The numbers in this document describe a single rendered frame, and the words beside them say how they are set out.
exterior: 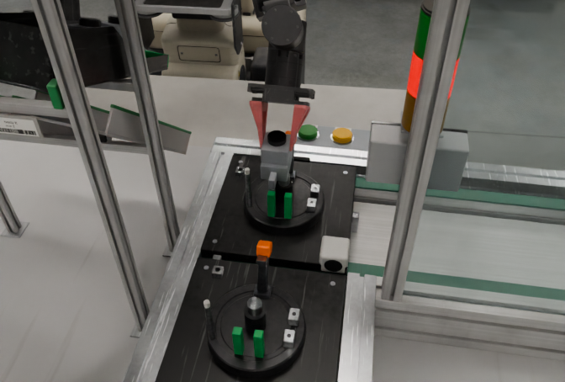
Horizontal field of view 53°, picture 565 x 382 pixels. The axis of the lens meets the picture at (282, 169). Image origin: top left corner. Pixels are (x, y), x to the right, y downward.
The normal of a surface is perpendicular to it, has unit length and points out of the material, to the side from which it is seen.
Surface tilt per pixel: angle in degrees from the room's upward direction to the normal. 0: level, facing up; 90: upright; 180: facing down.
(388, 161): 90
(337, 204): 0
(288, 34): 53
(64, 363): 0
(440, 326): 90
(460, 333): 90
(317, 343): 0
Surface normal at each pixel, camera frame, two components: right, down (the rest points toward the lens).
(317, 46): -0.01, -0.74
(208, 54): -0.11, 0.77
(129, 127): 0.94, 0.22
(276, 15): -0.10, 0.08
